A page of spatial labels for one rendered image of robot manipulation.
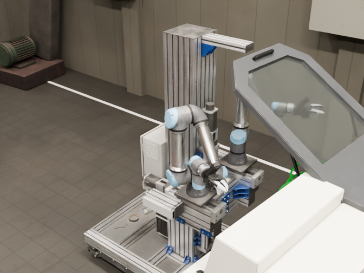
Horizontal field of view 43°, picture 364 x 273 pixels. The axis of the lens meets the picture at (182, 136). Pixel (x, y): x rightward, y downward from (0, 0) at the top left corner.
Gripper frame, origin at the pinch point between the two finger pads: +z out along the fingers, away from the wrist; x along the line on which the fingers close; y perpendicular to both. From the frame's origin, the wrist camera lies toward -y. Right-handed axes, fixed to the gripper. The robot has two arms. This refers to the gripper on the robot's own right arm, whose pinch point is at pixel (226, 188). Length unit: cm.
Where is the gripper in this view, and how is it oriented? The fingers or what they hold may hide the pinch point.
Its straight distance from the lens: 243.8
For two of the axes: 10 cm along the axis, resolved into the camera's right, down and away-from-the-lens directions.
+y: -1.2, 9.0, 4.3
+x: -8.9, 0.9, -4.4
